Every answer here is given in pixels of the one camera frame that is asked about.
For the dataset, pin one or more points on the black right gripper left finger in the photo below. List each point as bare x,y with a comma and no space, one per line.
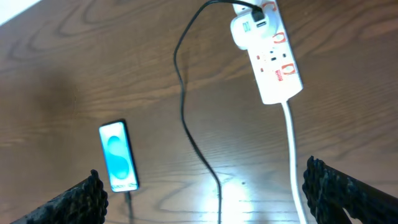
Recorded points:
84,203

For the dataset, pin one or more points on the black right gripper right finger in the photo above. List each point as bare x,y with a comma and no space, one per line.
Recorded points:
334,197

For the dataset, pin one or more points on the blue smartphone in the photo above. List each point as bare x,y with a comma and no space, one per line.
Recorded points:
118,156

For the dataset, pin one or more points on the white power strip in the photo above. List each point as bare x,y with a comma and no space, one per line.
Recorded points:
272,60

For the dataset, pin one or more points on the white USB charger adapter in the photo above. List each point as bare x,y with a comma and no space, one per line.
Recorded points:
247,33

